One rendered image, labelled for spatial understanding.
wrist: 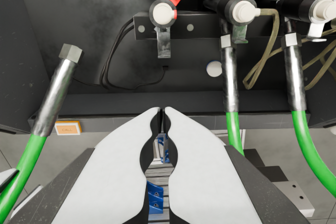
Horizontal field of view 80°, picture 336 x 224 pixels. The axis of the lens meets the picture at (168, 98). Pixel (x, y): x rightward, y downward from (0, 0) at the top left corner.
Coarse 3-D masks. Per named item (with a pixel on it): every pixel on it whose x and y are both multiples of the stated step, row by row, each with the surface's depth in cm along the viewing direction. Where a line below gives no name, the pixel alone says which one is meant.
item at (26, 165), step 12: (36, 144) 19; (24, 156) 19; (36, 156) 20; (24, 168) 19; (12, 180) 18; (24, 180) 19; (12, 192) 18; (0, 204) 17; (12, 204) 18; (0, 216) 17
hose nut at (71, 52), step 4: (64, 44) 21; (68, 44) 21; (64, 48) 21; (68, 48) 20; (72, 48) 21; (76, 48) 21; (60, 52) 21; (64, 52) 21; (68, 52) 20; (72, 52) 21; (76, 52) 21; (80, 52) 21; (60, 56) 21; (64, 56) 20; (68, 56) 20; (72, 56) 21; (76, 56) 21; (80, 56) 21; (72, 60) 21; (76, 60) 21; (80, 60) 22; (76, 64) 22
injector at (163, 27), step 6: (156, 0) 20; (162, 0) 20; (168, 0) 20; (150, 6) 20; (174, 6) 20; (150, 12) 20; (150, 18) 20; (156, 24) 21; (162, 24) 21; (168, 24) 21; (162, 30) 25
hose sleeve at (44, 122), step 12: (60, 60) 21; (60, 72) 20; (72, 72) 21; (60, 84) 20; (48, 96) 20; (60, 96) 20; (48, 108) 20; (60, 108) 21; (36, 120) 19; (48, 120) 20; (36, 132) 19; (48, 132) 20
